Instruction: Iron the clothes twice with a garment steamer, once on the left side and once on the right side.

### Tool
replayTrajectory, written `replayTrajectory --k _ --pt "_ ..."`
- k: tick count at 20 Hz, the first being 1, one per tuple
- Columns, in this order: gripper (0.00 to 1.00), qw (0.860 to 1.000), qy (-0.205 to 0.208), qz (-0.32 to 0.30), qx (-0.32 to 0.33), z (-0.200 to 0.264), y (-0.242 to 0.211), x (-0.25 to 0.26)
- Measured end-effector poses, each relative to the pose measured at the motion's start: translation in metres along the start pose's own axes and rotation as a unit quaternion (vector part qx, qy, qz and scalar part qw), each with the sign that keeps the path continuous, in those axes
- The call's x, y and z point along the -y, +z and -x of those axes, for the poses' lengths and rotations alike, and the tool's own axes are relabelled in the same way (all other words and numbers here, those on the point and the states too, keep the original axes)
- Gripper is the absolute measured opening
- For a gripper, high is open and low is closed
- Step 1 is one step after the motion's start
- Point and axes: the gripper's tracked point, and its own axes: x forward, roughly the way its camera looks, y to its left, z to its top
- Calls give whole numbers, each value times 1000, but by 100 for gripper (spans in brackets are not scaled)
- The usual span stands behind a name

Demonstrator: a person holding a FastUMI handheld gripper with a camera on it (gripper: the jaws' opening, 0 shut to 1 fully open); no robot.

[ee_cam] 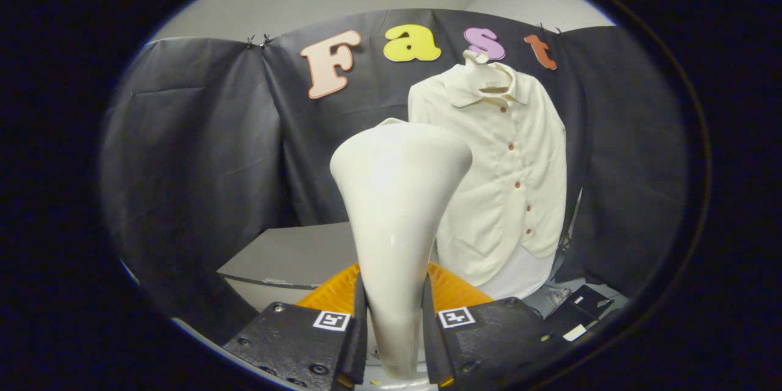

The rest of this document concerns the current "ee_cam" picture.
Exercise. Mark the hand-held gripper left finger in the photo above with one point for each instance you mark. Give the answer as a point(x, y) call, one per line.
point(293, 342)

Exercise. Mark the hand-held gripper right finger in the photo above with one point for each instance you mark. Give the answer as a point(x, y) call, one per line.
point(489, 336)

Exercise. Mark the cream button-up shirt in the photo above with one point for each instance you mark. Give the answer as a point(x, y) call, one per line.
point(519, 153)

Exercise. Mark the cream clothes hanger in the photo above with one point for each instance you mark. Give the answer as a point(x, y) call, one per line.
point(473, 60)

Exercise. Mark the grey drawer cabinet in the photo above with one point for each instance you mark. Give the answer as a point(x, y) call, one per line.
point(293, 256)

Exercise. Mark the black box with white label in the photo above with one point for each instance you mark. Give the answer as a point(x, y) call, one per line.
point(583, 308)

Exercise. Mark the black backdrop cloth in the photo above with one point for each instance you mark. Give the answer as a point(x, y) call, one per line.
point(183, 134)

